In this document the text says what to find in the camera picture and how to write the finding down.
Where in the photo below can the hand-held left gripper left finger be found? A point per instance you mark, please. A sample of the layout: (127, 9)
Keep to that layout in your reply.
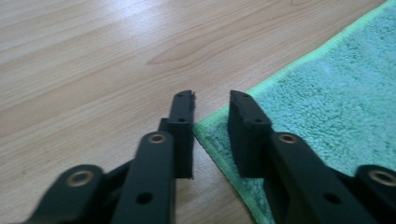
(183, 140)

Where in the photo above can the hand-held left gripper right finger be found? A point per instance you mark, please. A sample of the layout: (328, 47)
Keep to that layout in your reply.
(249, 143)

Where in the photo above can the green towel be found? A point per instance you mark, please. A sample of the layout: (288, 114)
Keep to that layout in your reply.
(327, 109)

